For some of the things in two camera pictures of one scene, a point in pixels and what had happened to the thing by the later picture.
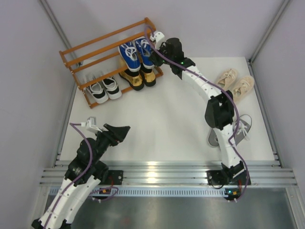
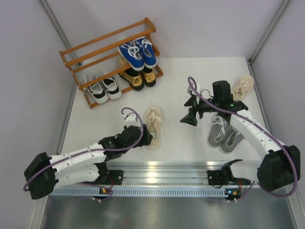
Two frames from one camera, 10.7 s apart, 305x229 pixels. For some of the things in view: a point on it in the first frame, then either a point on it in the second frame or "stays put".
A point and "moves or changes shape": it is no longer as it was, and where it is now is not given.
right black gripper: [155, 54] to [190, 118]
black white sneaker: [112, 89] stays put
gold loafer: [149, 77] stays put
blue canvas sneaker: [130, 55] moves or changes shape
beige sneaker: [242, 88] stays put
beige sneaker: [227, 78] to [153, 120]
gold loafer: [134, 78] stays put
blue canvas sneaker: [146, 52] stays put
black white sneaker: [95, 91] stays put
